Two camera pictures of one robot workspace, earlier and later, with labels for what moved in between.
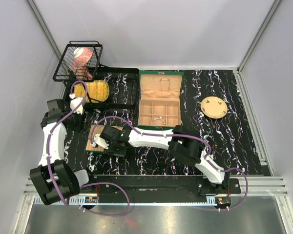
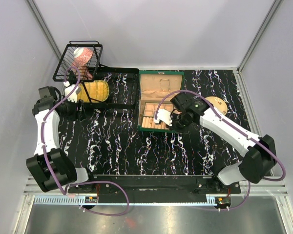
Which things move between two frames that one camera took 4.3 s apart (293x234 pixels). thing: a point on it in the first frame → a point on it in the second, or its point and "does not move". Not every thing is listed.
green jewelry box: x=159 y=99 does not move
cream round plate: x=214 y=107 does not move
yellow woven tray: x=97 y=91 does not move
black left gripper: x=82 y=122 → x=79 y=114
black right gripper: x=110 y=150 → x=173 y=116
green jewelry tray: x=97 y=130 → x=147 y=110
